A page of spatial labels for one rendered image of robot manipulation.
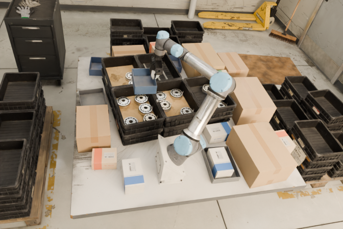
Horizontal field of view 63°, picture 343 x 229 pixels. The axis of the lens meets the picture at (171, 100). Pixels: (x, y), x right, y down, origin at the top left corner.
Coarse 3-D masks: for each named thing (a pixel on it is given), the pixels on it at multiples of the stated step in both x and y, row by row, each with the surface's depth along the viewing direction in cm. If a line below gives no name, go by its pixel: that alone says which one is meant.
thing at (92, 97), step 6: (84, 90) 234; (90, 90) 236; (96, 90) 239; (102, 90) 241; (84, 96) 235; (90, 96) 236; (96, 96) 237; (102, 96) 238; (84, 102) 230; (90, 102) 231; (96, 102) 232; (102, 102) 233; (108, 108) 223
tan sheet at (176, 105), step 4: (164, 92) 234; (168, 92) 234; (168, 96) 231; (168, 100) 227; (172, 100) 228; (176, 100) 228; (180, 100) 229; (184, 100) 230; (172, 104) 224; (176, 104) 225; (180, 104) 226; (184, 104) 226; (172, 108) 221; (176, 108) 222; (180, 108) 222; (168, 112) 217; (172, 112) 218; (176, 112) 218; (168, 116) 214
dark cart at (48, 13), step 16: (16, 0) 306; (48, 0) 315; (16, 16) 281; (32, 16) 286; (48, 16) 290; (16, 32) 284; (32, 32) 287; (48, 32) 290; (16, 48) 296; (32, 48) 299; (48, 48) 303; (64, 48) 363; (16, 64) 306; (32, 64) 312; (48, 64) 316
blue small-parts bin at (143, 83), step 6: (132, 72) 197; (138, 72) 204; (144, 72) 205; (132, 78) 199; (138, 78) 204; (144, 78) 205; (150, 78) 206; (138, 84) 199; (144, 84) 200; (150, 84) 201; (156, 84) 191; (138, 90) 190; (144, 90) 191; (150, 90) 192; (156, 90) 193
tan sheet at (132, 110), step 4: (128, 96) 224; (132, 96) 224; (132, 100) 221; (148, 100) 224; (132, 104) 218; (120, 108) 213; (128, 108) 214; (132, 108) 215; (136, 108) 216; (124, 112) 211; (128, 112) 211; (132, 112) 212; (136, 112) 212; (152, 112) 215; (124, 116) 208; (128, 116) 208; (132, 116) 209; (136, 116) 209; (140, 116) 210; (140, 120) 207
